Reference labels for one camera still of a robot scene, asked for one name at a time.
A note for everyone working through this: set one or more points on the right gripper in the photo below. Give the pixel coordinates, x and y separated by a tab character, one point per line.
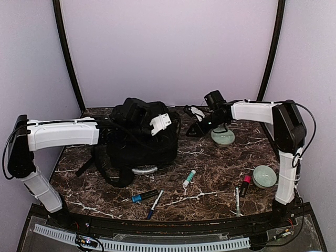
199	130

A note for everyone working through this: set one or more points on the green white glue stick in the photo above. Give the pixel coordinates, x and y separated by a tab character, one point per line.
189	178

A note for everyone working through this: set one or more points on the black student backpack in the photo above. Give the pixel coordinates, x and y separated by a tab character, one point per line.
126	152

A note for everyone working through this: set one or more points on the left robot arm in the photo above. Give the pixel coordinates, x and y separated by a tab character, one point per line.
29	136

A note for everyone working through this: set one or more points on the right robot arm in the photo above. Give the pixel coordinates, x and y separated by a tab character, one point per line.
281	123

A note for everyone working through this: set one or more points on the far celadon bowl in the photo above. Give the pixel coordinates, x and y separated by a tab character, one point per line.
222	137

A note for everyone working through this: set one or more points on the celadon bowl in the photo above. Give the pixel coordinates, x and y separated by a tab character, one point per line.
264	177
222	137

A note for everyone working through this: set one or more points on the black pink highlighter marker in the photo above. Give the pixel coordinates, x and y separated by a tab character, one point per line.
244	186

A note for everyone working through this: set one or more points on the grey white pen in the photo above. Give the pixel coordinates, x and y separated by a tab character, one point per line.
238	214

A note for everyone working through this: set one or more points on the near celadon bowl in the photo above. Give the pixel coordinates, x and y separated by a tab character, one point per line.
264	177

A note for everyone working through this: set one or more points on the black blue highlighter marker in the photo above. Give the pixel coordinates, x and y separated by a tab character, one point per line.
145	196

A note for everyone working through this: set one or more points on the blue capped pen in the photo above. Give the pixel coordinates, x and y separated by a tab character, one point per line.
152	209

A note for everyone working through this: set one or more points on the small circuit board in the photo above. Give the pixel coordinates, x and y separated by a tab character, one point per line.
84	241

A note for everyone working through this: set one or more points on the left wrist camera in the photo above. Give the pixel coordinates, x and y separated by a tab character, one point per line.
159	123

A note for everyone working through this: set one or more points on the right black frame post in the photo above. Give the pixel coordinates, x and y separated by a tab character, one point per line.
272	50

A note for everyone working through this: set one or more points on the black frame post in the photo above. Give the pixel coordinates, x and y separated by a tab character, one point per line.
272	50
66	54

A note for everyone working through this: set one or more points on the white slotted cable duct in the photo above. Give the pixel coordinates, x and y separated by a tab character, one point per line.
123	242

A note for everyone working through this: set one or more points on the left black frame post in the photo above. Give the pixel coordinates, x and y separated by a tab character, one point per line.
66	54

